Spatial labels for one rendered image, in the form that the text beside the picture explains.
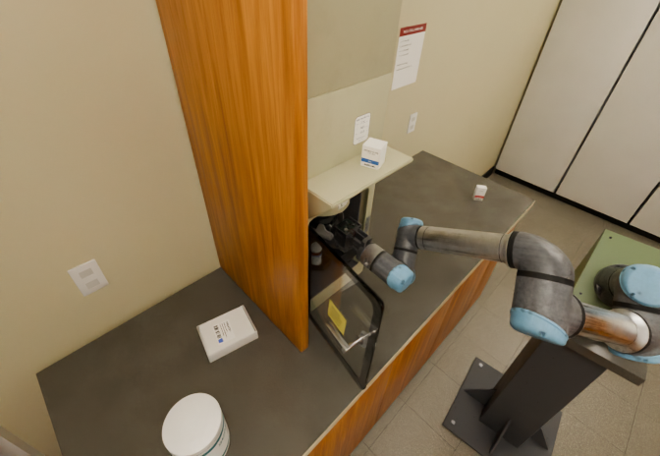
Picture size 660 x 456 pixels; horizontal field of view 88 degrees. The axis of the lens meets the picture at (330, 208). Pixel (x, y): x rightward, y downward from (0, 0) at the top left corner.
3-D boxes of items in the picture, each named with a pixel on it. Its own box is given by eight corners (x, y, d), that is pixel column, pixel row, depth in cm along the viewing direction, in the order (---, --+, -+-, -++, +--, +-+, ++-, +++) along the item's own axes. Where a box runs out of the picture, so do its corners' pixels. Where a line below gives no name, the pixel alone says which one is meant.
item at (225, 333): (198, 333, 112) (195, 326, 110) (245, 311, 119) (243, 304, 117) (210, 363, 104) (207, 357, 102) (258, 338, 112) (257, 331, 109)
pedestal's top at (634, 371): (644, 319, 128) (651, 313, 125) (637, 386, 108) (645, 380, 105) (552, 275, 143) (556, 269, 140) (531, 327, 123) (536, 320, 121)
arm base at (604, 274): (662, 284, 108) (678, 282, 100) (632, 321, 109) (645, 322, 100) (611, 256, 116) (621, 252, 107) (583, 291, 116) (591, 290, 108)
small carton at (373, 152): (359, 165, 90) (362, 144, 86) (367, 156, 93) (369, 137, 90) (377, 170, 88) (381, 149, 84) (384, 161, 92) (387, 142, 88)
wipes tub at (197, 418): (168, 443, 88) (151, 421, 78) (214, 406, 95) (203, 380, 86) (192, 489, 81) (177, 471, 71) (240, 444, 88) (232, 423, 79)
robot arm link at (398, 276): (403, 295, 101) (395, 294, 94) (375, 272, 107) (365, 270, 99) (418, 273, 101) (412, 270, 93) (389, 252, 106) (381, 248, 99)
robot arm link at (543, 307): (678, 314, 94) (554, 274, 73) (673, 370, 92) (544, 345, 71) (625, 305, 105) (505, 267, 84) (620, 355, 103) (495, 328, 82)
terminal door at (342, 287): (307, 312, 114) (306, 222, 89) (364, 390, 95) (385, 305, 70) (305, 313, 114) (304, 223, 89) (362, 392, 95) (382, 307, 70)
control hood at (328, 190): (299, 215, 88) (298, 184, 82) (377, 171, 106) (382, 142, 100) (330, 238, 82) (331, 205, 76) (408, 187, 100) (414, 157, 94)
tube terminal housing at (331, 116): (258, 278, 131) (229, 72, 83) (319, 239, 149) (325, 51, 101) (302, 319, 117) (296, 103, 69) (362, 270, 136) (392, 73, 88)
